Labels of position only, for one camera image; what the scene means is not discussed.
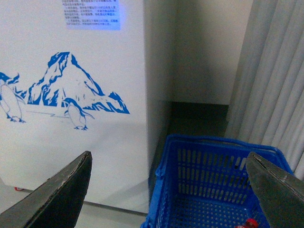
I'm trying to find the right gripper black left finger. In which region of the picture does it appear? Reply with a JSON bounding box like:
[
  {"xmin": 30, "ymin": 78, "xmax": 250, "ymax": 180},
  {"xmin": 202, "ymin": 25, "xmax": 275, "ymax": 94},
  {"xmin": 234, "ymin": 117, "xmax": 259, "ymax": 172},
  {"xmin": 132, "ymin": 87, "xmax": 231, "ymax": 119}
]
[{"xmin": 0, "ymin": 151, "xmax": 92, "ymax": 228}]

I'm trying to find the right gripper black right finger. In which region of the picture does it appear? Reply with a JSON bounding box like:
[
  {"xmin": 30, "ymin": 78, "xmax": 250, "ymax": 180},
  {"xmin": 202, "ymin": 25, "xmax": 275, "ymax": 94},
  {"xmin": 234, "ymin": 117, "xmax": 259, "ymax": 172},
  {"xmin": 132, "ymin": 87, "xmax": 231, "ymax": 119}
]
[{"xmin": 246, "ymin": 152, "xmax": 304, "ymax": 228}]

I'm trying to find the lemon tea drink bottle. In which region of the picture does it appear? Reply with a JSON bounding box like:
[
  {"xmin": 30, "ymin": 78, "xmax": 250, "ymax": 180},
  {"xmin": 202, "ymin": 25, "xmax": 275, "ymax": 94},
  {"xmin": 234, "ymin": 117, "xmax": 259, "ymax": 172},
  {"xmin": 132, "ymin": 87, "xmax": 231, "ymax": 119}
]
[{"xmin": 235, "ymin": 218, "xmax": 259, "ymax": 228}]

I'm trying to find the blue plastic shopping basket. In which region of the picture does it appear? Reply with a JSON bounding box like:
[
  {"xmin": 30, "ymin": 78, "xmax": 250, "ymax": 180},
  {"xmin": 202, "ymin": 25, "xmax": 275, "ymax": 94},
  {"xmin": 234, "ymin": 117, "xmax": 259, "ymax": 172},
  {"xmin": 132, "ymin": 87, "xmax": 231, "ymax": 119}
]
[{"xmin": 142, "ymin": 134, "xmax": 291, "ymax": 228}]

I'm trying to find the white pleated curtain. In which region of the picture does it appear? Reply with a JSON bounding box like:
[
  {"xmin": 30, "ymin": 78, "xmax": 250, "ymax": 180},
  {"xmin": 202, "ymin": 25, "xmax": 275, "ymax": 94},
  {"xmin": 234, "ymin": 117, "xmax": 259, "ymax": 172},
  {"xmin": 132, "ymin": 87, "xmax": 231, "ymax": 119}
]
[{"xmin": 225, "ymin": 0, "xmax": 304, "ymax": 180}]

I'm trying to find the white chest freezer blue trim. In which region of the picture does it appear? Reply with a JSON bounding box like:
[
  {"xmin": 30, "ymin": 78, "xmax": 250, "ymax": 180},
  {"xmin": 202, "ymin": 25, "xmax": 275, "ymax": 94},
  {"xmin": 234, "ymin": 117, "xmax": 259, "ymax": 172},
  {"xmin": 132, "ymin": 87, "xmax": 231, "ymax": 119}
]
[{"xmin": 0, "ymin": 0, "xmax": 177, "ymax": 214}]

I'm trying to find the blue instruction sticker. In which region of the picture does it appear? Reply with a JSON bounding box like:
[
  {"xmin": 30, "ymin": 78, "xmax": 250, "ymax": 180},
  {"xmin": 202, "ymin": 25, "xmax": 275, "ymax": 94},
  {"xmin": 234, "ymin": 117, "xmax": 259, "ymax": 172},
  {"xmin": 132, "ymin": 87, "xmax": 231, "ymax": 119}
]
[{"xmin": 62, "ymin": 0, "xmax": 120, "ymax": 30}]

